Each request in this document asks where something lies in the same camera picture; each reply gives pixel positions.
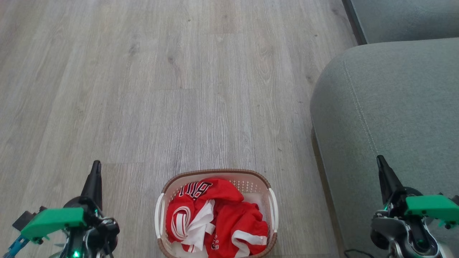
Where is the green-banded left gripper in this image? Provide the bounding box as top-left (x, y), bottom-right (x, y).
top-left (20, 160), bottom-right (120, 258)

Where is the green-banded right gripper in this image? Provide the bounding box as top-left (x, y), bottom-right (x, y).
top-left (376, 155), bottom-right (459, 230)

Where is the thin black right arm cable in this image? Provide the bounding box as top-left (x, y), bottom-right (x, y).
top-left (344, 249), bottom-right (375, 258)

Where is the grey fabric sofa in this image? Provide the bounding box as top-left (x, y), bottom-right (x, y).
top-left (310, 0), bottom-right (459, 258)

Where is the white brown-rimmed laundry basket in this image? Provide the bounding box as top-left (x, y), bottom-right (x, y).
top-left (154, 169), bottom-right (279, 258)

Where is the red white-trimmed basketball jersey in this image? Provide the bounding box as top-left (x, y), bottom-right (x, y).
top-left (166, 178), bottom-right (245, 253)

